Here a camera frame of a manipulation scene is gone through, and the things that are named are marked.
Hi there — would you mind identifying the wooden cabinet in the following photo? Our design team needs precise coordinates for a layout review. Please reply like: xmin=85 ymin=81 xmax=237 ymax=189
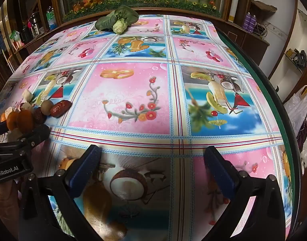
xmin=216 ymin=0 xmax=278 ymax=67

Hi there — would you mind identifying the person's left hand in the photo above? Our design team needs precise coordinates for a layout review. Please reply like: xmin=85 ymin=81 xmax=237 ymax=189
xmin=0 ymin=178 xmax=21 ymax=241

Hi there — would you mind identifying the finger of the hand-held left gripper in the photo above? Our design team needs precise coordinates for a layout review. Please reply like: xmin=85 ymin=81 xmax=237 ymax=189
xmin=0 ymin=121 xmax=12 ymax=143
xmin=17 ymin=124 xmax=52 ymax=153

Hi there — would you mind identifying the white sugarcane chunk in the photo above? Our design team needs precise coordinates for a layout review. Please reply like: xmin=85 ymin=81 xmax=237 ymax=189
xmin=22 ymin=89 xmax=33 ymax=104

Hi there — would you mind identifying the dark round date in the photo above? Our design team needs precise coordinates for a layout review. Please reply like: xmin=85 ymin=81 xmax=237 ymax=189
xmin=33 ymin=108 xmax=48 ymax=125

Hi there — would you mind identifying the brown longan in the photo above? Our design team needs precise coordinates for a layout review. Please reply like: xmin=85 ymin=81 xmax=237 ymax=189
xmin=41 ymin=100 xmax=54 ymax=114

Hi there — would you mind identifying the green bok choy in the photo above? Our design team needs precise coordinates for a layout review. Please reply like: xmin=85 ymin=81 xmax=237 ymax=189
xmin=94 ymin=5 xmax=139 ymax=35

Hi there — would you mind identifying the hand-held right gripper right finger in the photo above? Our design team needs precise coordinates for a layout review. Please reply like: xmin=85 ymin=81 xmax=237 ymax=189
xmin=204 ymin=145 xmax=291 ymax=241

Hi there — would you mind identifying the red date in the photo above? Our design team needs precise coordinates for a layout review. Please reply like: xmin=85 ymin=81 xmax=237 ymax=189
xmin=50 ymin=100 xmax=73 ymax=118

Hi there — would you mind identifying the black kettle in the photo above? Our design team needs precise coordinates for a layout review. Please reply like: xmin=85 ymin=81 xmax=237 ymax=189
xmin=19 ymin=27 xmax=33 ymax=44

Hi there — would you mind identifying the steel thermos flask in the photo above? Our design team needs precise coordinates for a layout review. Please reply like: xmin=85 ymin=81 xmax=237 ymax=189
xmin=29 ymin=12 xmax=43 ymax=35

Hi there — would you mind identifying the orange mandarin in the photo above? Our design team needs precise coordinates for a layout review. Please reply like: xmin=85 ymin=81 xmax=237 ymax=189
xmin=6 ymin=112 xmax=20 ymax=131
xmin=17 ymin=110 xmax=35 ymax=134

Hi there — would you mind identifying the clear plastic bag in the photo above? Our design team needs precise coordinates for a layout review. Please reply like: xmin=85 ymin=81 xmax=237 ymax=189
xmin=283 ymin=85 xmax=307 ymax=162

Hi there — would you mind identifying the green label plastic bottle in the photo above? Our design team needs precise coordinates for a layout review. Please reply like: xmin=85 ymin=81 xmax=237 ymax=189
xmin=46 ymin=6 xmax=58 ymax=30

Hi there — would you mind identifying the printed tablecloth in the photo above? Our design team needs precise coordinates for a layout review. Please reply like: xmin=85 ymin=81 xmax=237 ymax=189
xmin=0 ymin=14 xmax=294 ymax=241

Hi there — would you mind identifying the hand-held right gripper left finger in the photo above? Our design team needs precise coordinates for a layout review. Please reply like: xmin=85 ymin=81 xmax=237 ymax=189
xmin=18 ymin=144 xmax=104 ymax=241

